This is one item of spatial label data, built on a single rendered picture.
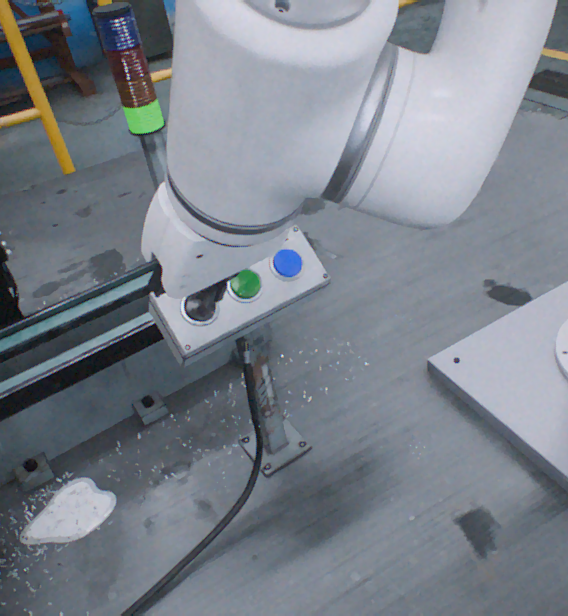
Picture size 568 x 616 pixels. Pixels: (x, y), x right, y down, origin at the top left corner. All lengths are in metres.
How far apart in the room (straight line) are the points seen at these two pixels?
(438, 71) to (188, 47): 0.11
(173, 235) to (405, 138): 0.16
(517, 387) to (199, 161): 0.60
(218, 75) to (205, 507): 0.58
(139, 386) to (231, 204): 0.57
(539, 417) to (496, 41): 0.56
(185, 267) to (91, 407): 0.48
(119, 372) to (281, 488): 0.26
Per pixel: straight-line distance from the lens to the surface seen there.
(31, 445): 0.86
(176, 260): 0.39
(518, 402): 0.80
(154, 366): 0.85
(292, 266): 0.61
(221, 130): 0.27
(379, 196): 0.29
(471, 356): 0.85
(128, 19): 1.06
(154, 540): 0.75
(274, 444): 0.77
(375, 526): 0.71
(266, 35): 0.23
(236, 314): 0.58
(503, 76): 0.29
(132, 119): 1.10
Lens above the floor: 1.41
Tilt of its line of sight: 38 degrees down
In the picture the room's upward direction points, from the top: 10 degrees counter-clockwise
